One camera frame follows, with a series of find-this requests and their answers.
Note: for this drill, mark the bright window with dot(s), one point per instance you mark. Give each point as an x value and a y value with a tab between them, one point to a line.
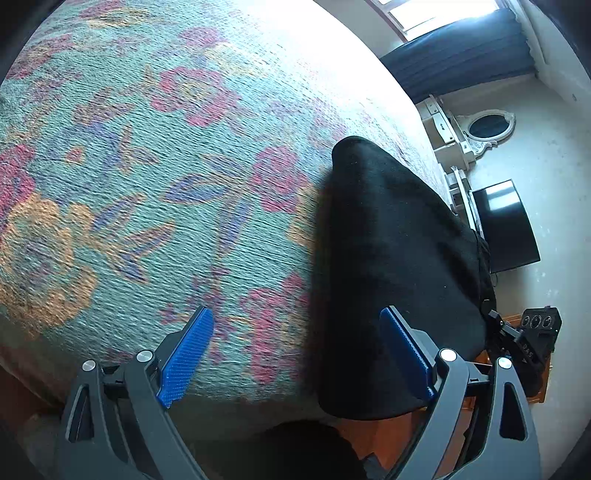
438	14

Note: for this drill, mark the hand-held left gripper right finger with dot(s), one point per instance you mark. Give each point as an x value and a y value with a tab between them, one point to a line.
408	350

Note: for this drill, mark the black flat television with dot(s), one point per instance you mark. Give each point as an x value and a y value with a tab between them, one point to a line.
505	226

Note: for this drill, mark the white dressing table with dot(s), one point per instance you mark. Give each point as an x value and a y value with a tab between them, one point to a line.
441	124

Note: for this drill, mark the oval white-framed mirror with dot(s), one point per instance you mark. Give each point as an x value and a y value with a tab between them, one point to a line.
489	127

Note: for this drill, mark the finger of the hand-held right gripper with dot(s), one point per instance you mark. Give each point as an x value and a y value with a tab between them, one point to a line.
505	330

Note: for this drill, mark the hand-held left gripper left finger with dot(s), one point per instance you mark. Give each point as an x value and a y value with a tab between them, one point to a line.
184	364

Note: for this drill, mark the floral bed blanket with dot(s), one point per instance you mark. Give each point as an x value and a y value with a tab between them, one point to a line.
161	161

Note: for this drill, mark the black studded pants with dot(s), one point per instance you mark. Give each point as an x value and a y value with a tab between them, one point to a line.
392	254

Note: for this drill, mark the white television stand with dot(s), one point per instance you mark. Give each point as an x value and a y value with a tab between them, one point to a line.
461	194

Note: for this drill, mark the dark blue curtain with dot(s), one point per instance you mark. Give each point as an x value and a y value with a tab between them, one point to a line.
461	60

